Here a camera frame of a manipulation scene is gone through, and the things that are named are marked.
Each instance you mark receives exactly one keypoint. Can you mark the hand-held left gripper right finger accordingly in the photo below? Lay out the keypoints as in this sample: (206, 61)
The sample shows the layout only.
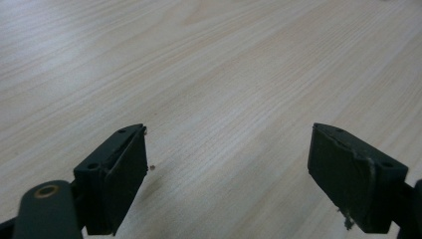
(351, 179)

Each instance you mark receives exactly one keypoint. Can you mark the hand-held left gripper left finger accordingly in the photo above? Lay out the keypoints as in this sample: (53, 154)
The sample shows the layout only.
(112, 179)

